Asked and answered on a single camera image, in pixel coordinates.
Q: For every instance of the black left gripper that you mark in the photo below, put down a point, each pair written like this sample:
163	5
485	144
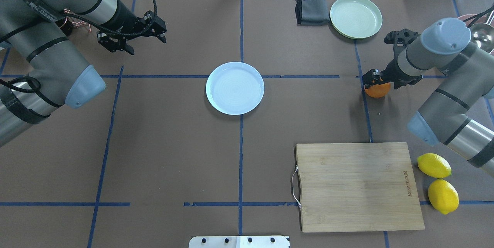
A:
124	16

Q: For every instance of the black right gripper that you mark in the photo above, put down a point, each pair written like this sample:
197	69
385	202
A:
390	71

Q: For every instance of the orange fruit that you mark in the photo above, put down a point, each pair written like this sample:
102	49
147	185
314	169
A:
377	93

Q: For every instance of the blue plate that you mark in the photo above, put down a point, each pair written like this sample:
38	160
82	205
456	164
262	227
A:
235	88

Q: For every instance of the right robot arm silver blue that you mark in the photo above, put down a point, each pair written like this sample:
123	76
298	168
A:
445	45

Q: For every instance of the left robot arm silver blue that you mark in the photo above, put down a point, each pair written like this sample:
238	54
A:
61	75

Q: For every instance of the green plate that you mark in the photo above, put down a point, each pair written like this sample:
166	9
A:
356	19

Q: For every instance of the folded grey cloth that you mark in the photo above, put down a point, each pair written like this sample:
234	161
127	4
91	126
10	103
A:
312	12

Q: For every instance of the left yellow lemon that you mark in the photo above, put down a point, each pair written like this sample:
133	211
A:
434	165

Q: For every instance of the yellow lemon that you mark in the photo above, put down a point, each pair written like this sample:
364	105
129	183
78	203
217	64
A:
443	196
434	165

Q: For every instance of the wooden cutting board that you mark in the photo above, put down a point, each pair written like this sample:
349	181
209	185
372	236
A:
357	187

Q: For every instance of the pink bowl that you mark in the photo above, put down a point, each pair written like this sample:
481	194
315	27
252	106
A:
482	19

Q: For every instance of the metal ice scoop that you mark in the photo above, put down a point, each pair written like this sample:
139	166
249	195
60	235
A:
482	35

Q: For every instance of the right yellow lemon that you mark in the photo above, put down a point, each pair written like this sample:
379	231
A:
443	196

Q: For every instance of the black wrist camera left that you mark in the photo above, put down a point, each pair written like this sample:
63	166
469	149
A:
109	43

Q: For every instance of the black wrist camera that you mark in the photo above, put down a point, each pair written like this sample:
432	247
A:
109	43
400	40

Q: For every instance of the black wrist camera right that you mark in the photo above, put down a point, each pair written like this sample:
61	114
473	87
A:
400	40

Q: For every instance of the copper wire bottle rack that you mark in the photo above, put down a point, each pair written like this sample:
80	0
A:
68	24

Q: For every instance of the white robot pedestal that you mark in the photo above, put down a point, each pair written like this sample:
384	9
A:
255	241

